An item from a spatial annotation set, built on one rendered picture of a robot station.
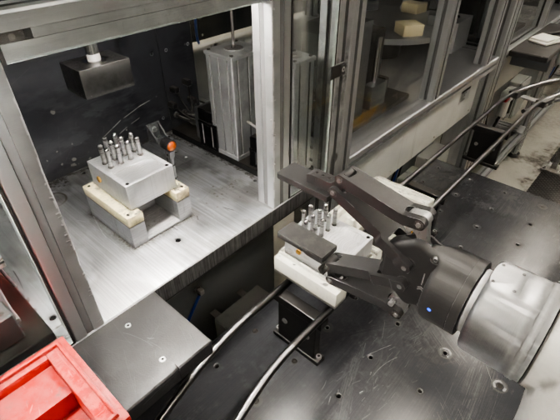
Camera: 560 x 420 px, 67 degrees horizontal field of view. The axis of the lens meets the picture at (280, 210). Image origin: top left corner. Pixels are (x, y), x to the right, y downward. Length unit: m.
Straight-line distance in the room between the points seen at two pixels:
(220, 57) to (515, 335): 0.71
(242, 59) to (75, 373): 0.62
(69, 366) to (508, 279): 0.49
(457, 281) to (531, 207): 1.04
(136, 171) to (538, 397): 0.65
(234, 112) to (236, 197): 0.18
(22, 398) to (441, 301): 0.48
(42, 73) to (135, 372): 0.61
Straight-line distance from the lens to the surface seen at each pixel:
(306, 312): 0.79
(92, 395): 0.57
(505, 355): 0.40
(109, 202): 0.81
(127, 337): 0.67
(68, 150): 1.04
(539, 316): 0.39
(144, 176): 0.76
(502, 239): 1.27
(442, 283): 0.40
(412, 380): 0.90
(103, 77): 0.74
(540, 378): 0.40
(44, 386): 0.62
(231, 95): 0.91
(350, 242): 0.76
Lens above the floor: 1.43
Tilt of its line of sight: 38 degrees down
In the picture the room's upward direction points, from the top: straight up
